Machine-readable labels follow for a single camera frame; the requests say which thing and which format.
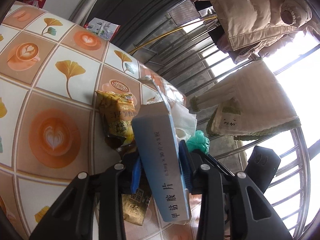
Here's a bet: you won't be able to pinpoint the gold coffee packet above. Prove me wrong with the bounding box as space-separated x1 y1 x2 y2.
122 185 152 226

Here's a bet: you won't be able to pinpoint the white tissue paper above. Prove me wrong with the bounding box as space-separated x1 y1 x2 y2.
171 102 197 142

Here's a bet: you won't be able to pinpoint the light blue medicine box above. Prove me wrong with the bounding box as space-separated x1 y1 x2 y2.
132 102 190 223

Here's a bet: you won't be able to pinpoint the yellow snack packet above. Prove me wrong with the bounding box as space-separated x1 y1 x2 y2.
96 90 137 149

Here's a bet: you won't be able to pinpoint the beige knit sweater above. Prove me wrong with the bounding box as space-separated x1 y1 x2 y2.
190 60 301 141

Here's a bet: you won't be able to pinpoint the green plastic bag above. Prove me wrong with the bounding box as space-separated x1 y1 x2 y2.
186 130 210 155

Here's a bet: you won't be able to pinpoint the patterned vinyl tablecloth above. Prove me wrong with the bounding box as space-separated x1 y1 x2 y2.
1 2 195 239

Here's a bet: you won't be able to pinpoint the metal window bars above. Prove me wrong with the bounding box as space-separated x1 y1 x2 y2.
134 17 320 239

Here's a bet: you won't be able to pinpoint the beige puffer jacket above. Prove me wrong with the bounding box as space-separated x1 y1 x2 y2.
191 0 319 63

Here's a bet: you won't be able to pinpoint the yellow broom stick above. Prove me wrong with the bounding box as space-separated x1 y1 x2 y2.
129 15 217 55

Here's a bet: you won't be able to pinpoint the red white carton box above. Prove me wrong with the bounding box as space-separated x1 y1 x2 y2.
84 17 120 41

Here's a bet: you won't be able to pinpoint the black door panel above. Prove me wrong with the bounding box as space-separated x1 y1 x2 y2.
87 0 184 50

